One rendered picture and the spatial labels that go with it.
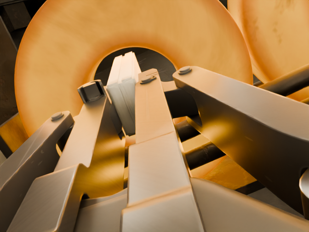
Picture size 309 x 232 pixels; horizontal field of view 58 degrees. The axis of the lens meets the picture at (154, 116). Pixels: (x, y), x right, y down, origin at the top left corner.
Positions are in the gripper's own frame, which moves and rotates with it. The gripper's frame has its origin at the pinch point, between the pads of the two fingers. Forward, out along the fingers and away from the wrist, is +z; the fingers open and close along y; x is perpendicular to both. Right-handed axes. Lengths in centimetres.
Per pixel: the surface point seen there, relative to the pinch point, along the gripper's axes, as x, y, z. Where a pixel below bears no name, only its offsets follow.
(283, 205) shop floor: -77, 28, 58
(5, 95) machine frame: -0.9, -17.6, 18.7
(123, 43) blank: 2.6, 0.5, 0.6
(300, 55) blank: -1.7, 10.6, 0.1
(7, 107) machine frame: -2.4, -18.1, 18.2
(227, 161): -8.2, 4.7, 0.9
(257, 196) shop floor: -77, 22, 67
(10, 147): -0.5, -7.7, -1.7
